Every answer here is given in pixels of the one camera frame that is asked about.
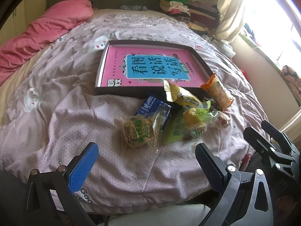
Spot clear red pastry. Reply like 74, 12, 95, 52
211, 111, 231, 129

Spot green bag yellow cake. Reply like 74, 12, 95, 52
162, 101, 218, 144

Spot orange egg roll pack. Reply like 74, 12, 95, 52
201, 73, 234, 111

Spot clear bag crispy rice cake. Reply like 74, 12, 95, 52
118, 116, 162, 149

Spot yellow Alpenliebe candy bag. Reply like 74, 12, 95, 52
163, 80, 203, 109

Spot blue biscuit packet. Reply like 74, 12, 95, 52
134, 94, 172, 134

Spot lilac patterned duvet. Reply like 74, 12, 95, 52
1, 14, 267, 214

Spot pink and blue book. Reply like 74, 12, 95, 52
100, 45, 209, 89

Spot dark shallow cardboard tray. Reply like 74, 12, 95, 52
94, 39, 214, 100

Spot pile of folded clothes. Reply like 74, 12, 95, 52
160, 0, 220, 36

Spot cream curtain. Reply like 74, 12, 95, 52
214, 0, 245, 42

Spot pink quilt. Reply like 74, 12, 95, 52
1, 0, 93, 84

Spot dark patterned pillow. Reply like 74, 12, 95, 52
120, 5, 147, 11

